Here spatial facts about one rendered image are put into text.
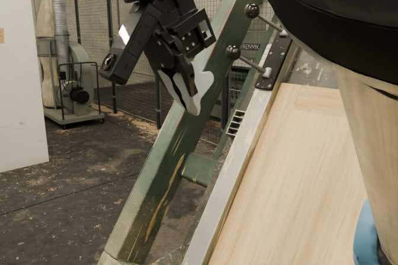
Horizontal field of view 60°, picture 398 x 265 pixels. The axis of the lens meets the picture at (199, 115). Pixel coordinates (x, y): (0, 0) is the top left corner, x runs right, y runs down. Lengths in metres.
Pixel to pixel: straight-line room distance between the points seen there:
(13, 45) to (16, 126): 0.85
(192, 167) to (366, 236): 0.70
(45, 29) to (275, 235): 5.77
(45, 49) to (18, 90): 2.23
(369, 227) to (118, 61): 0.33
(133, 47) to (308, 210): 0.48
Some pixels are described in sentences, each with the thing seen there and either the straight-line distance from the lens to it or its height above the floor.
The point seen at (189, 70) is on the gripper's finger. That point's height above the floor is 1.43.
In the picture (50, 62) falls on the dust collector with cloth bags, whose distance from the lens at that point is 6.18.
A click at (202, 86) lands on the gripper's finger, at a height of 1.40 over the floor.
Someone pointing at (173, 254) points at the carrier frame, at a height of 0.79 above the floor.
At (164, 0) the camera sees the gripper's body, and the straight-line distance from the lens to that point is 0.49.
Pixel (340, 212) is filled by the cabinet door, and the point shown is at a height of 1.14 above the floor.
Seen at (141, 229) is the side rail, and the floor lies 0.96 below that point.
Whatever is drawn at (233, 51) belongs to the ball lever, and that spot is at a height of 1.43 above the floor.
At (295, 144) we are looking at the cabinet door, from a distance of 0.80.
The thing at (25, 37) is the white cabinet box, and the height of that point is 1.40.
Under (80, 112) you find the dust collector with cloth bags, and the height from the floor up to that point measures 0.23.
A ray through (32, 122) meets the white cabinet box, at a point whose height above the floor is 0.48.
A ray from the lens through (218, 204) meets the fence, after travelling 0.81.
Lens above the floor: 1.48
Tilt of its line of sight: 14 degrees down
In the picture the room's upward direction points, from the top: straight up
